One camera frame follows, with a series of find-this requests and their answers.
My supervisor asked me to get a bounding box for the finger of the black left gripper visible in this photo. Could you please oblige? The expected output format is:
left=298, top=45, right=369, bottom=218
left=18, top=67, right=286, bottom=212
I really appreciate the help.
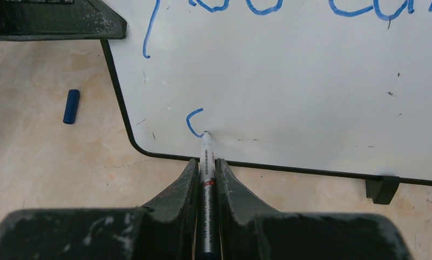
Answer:
left=0, top=1, right=127, bottom=42

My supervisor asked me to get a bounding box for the blue marker cap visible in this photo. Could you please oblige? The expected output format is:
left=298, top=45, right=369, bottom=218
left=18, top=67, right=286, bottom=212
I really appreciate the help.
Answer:
left=62, top=89, right=80, bottom=125

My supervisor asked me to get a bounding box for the white marker pen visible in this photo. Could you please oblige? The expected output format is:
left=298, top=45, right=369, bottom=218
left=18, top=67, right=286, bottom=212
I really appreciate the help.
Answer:
left=195, top=131, right=221, bottom=259

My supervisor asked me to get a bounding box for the small black-framed whiteboard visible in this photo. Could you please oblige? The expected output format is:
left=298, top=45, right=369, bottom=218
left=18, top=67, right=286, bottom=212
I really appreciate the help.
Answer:
left=102, top=1, right=432, bottom=196

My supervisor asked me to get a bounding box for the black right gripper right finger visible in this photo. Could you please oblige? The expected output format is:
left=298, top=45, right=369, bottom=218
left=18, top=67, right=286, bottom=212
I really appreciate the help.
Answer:
left=216, top=159, right=411, bottom=259

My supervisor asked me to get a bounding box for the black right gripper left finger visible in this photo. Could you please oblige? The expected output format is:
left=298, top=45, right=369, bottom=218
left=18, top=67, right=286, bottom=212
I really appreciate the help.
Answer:
left=0, top=159, right=198, bottom=259

